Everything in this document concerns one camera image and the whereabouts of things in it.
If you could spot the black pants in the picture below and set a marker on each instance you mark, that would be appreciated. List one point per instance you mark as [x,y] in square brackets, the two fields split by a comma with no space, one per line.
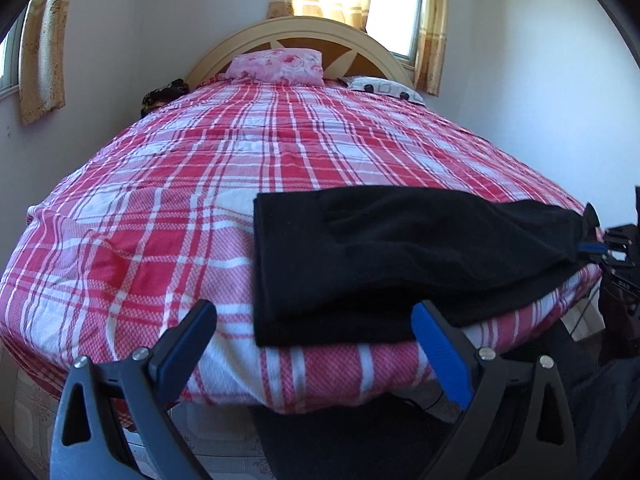
[375,260]

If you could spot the cream wooden headboard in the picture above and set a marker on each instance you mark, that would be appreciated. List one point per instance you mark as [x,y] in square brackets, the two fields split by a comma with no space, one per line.
[300,35]

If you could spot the person's dark trouser leg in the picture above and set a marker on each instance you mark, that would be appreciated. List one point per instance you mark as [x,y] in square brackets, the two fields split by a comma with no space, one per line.
[605,410]

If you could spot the red plaid bedspread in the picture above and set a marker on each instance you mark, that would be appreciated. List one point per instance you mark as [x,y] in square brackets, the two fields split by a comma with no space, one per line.
[175,210]

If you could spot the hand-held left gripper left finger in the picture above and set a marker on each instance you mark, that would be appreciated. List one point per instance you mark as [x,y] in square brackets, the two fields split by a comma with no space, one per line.
[187,345]

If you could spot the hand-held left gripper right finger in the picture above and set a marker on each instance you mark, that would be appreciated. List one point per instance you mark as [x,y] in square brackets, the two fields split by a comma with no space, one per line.
[442,355]

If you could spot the pink floral pillow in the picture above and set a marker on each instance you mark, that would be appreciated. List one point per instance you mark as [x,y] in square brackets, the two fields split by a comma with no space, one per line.
[275,66]

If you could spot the white patterned pillow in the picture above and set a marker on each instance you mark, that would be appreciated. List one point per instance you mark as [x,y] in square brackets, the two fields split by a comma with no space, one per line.
[385,87]

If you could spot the window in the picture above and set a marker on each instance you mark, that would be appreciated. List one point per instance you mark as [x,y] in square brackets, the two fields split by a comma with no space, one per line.
[10,55]
[400,5]

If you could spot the dark patterned cloth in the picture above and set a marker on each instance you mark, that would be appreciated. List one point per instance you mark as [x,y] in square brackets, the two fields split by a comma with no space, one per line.
[160,96]

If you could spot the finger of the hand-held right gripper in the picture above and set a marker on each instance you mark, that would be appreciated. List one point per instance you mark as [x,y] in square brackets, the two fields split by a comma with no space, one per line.
[592,248]

